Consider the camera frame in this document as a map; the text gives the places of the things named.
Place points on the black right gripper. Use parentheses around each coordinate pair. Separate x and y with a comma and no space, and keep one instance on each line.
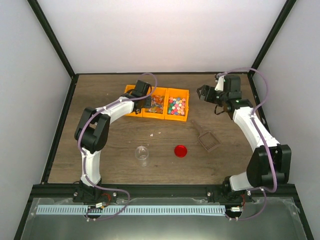
(206,89)

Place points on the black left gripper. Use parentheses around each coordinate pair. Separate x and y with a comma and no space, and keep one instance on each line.
(147,104)

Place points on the clear plastic jar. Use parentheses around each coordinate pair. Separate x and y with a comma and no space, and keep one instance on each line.
(142,155)

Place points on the brown slotted plastic scoop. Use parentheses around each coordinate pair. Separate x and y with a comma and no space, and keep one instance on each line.
(206,138)

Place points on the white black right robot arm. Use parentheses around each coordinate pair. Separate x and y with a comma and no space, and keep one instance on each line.
(270,163)

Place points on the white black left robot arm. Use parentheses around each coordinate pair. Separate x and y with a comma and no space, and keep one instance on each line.
(92,130)

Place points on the red jar lid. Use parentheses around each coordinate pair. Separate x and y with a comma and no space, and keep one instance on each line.
(180,151)

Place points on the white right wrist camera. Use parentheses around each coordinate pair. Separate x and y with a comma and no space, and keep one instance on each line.
(220,84)

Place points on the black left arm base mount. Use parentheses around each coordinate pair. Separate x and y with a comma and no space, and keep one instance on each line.
(92,195)

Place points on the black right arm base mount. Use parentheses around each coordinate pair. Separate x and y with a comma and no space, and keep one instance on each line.
(222,193)

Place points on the light blue slotted cable duct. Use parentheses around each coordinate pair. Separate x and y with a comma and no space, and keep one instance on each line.
(134,210)

